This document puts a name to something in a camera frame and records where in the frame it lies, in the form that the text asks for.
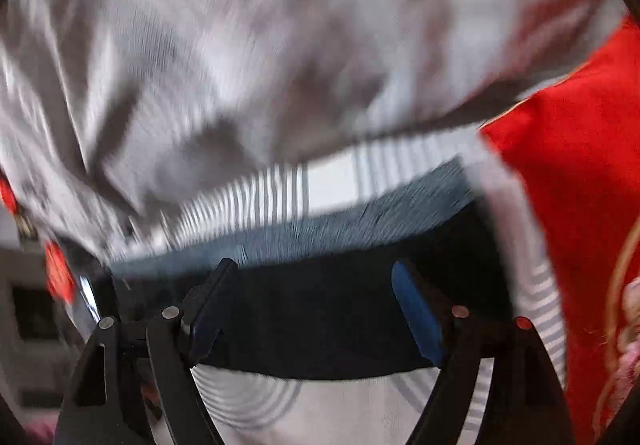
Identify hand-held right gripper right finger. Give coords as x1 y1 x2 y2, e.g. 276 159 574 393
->
391 261 577 445

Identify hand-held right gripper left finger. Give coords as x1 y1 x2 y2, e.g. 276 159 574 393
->
55 258 239 445

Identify black pants with blue-grey waistband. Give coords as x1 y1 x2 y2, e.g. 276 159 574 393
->
107 158 512 382

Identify grey white striped bed sheet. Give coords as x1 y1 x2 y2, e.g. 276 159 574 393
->
107 134 568 445

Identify red ornament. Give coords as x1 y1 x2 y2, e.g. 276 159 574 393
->
44 241 77 302
0 176 18 216

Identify red embroidered cloth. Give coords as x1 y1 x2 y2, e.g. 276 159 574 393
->
479 18 640 445

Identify grey white striped duvet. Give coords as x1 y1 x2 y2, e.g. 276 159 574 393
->
0 0 626 258

